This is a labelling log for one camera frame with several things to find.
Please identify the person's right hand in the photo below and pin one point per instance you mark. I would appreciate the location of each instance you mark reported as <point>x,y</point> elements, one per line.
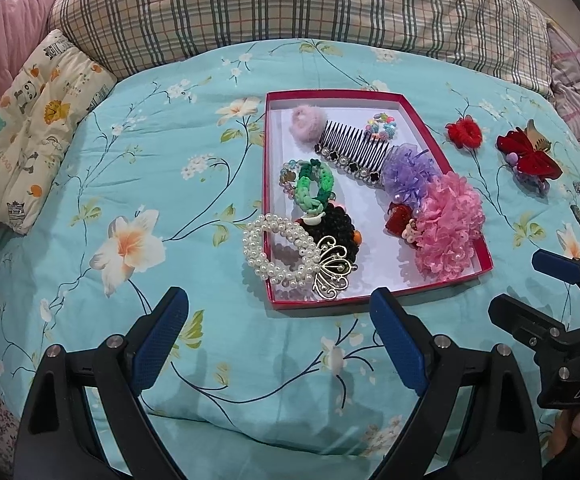
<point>572,425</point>

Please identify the pink fuzzy scrunchie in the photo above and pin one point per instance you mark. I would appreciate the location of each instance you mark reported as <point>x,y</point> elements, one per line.
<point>307,122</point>

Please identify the red cardboard box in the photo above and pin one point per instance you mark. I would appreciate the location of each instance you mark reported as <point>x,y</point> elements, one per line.
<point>370,260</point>

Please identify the black hair comb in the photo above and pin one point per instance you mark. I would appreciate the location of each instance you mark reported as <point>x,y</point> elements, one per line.
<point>350,152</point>

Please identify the teal floral blanket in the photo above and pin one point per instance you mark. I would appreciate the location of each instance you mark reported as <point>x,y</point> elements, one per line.
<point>170,160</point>

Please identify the red bow hair clip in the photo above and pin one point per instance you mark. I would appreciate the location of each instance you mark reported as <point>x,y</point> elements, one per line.
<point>400,220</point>

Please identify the red fuzzy scrunchie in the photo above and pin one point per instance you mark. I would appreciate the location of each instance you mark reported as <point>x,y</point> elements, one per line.
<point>464,132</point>

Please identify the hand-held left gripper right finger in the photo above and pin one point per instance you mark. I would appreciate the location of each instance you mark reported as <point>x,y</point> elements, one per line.
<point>397,340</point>

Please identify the pink quilted blanket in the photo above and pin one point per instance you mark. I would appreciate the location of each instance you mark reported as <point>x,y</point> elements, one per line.
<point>0,35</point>

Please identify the black scrunchie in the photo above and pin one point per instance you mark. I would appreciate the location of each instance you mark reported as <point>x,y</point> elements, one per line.
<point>340,230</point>

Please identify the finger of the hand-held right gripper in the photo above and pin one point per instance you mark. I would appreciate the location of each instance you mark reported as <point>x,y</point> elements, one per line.
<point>560,264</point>
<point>530,327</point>

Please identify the pink lace scrunchie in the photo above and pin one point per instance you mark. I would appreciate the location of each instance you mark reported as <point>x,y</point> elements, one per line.
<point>450,225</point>

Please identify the red bow claw clip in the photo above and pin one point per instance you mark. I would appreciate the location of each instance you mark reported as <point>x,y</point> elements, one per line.
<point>530,157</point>

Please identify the panda print pillow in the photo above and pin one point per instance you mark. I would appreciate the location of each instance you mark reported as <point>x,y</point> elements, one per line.
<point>35,130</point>

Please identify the plaid pillow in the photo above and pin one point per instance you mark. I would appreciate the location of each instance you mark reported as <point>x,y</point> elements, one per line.
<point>270,0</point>

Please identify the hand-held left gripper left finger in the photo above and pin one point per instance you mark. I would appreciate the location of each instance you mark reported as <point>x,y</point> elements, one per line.
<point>162,335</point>

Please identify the purple lace scrunchie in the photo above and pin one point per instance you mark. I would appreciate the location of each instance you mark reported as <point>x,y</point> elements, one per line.
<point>410,172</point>

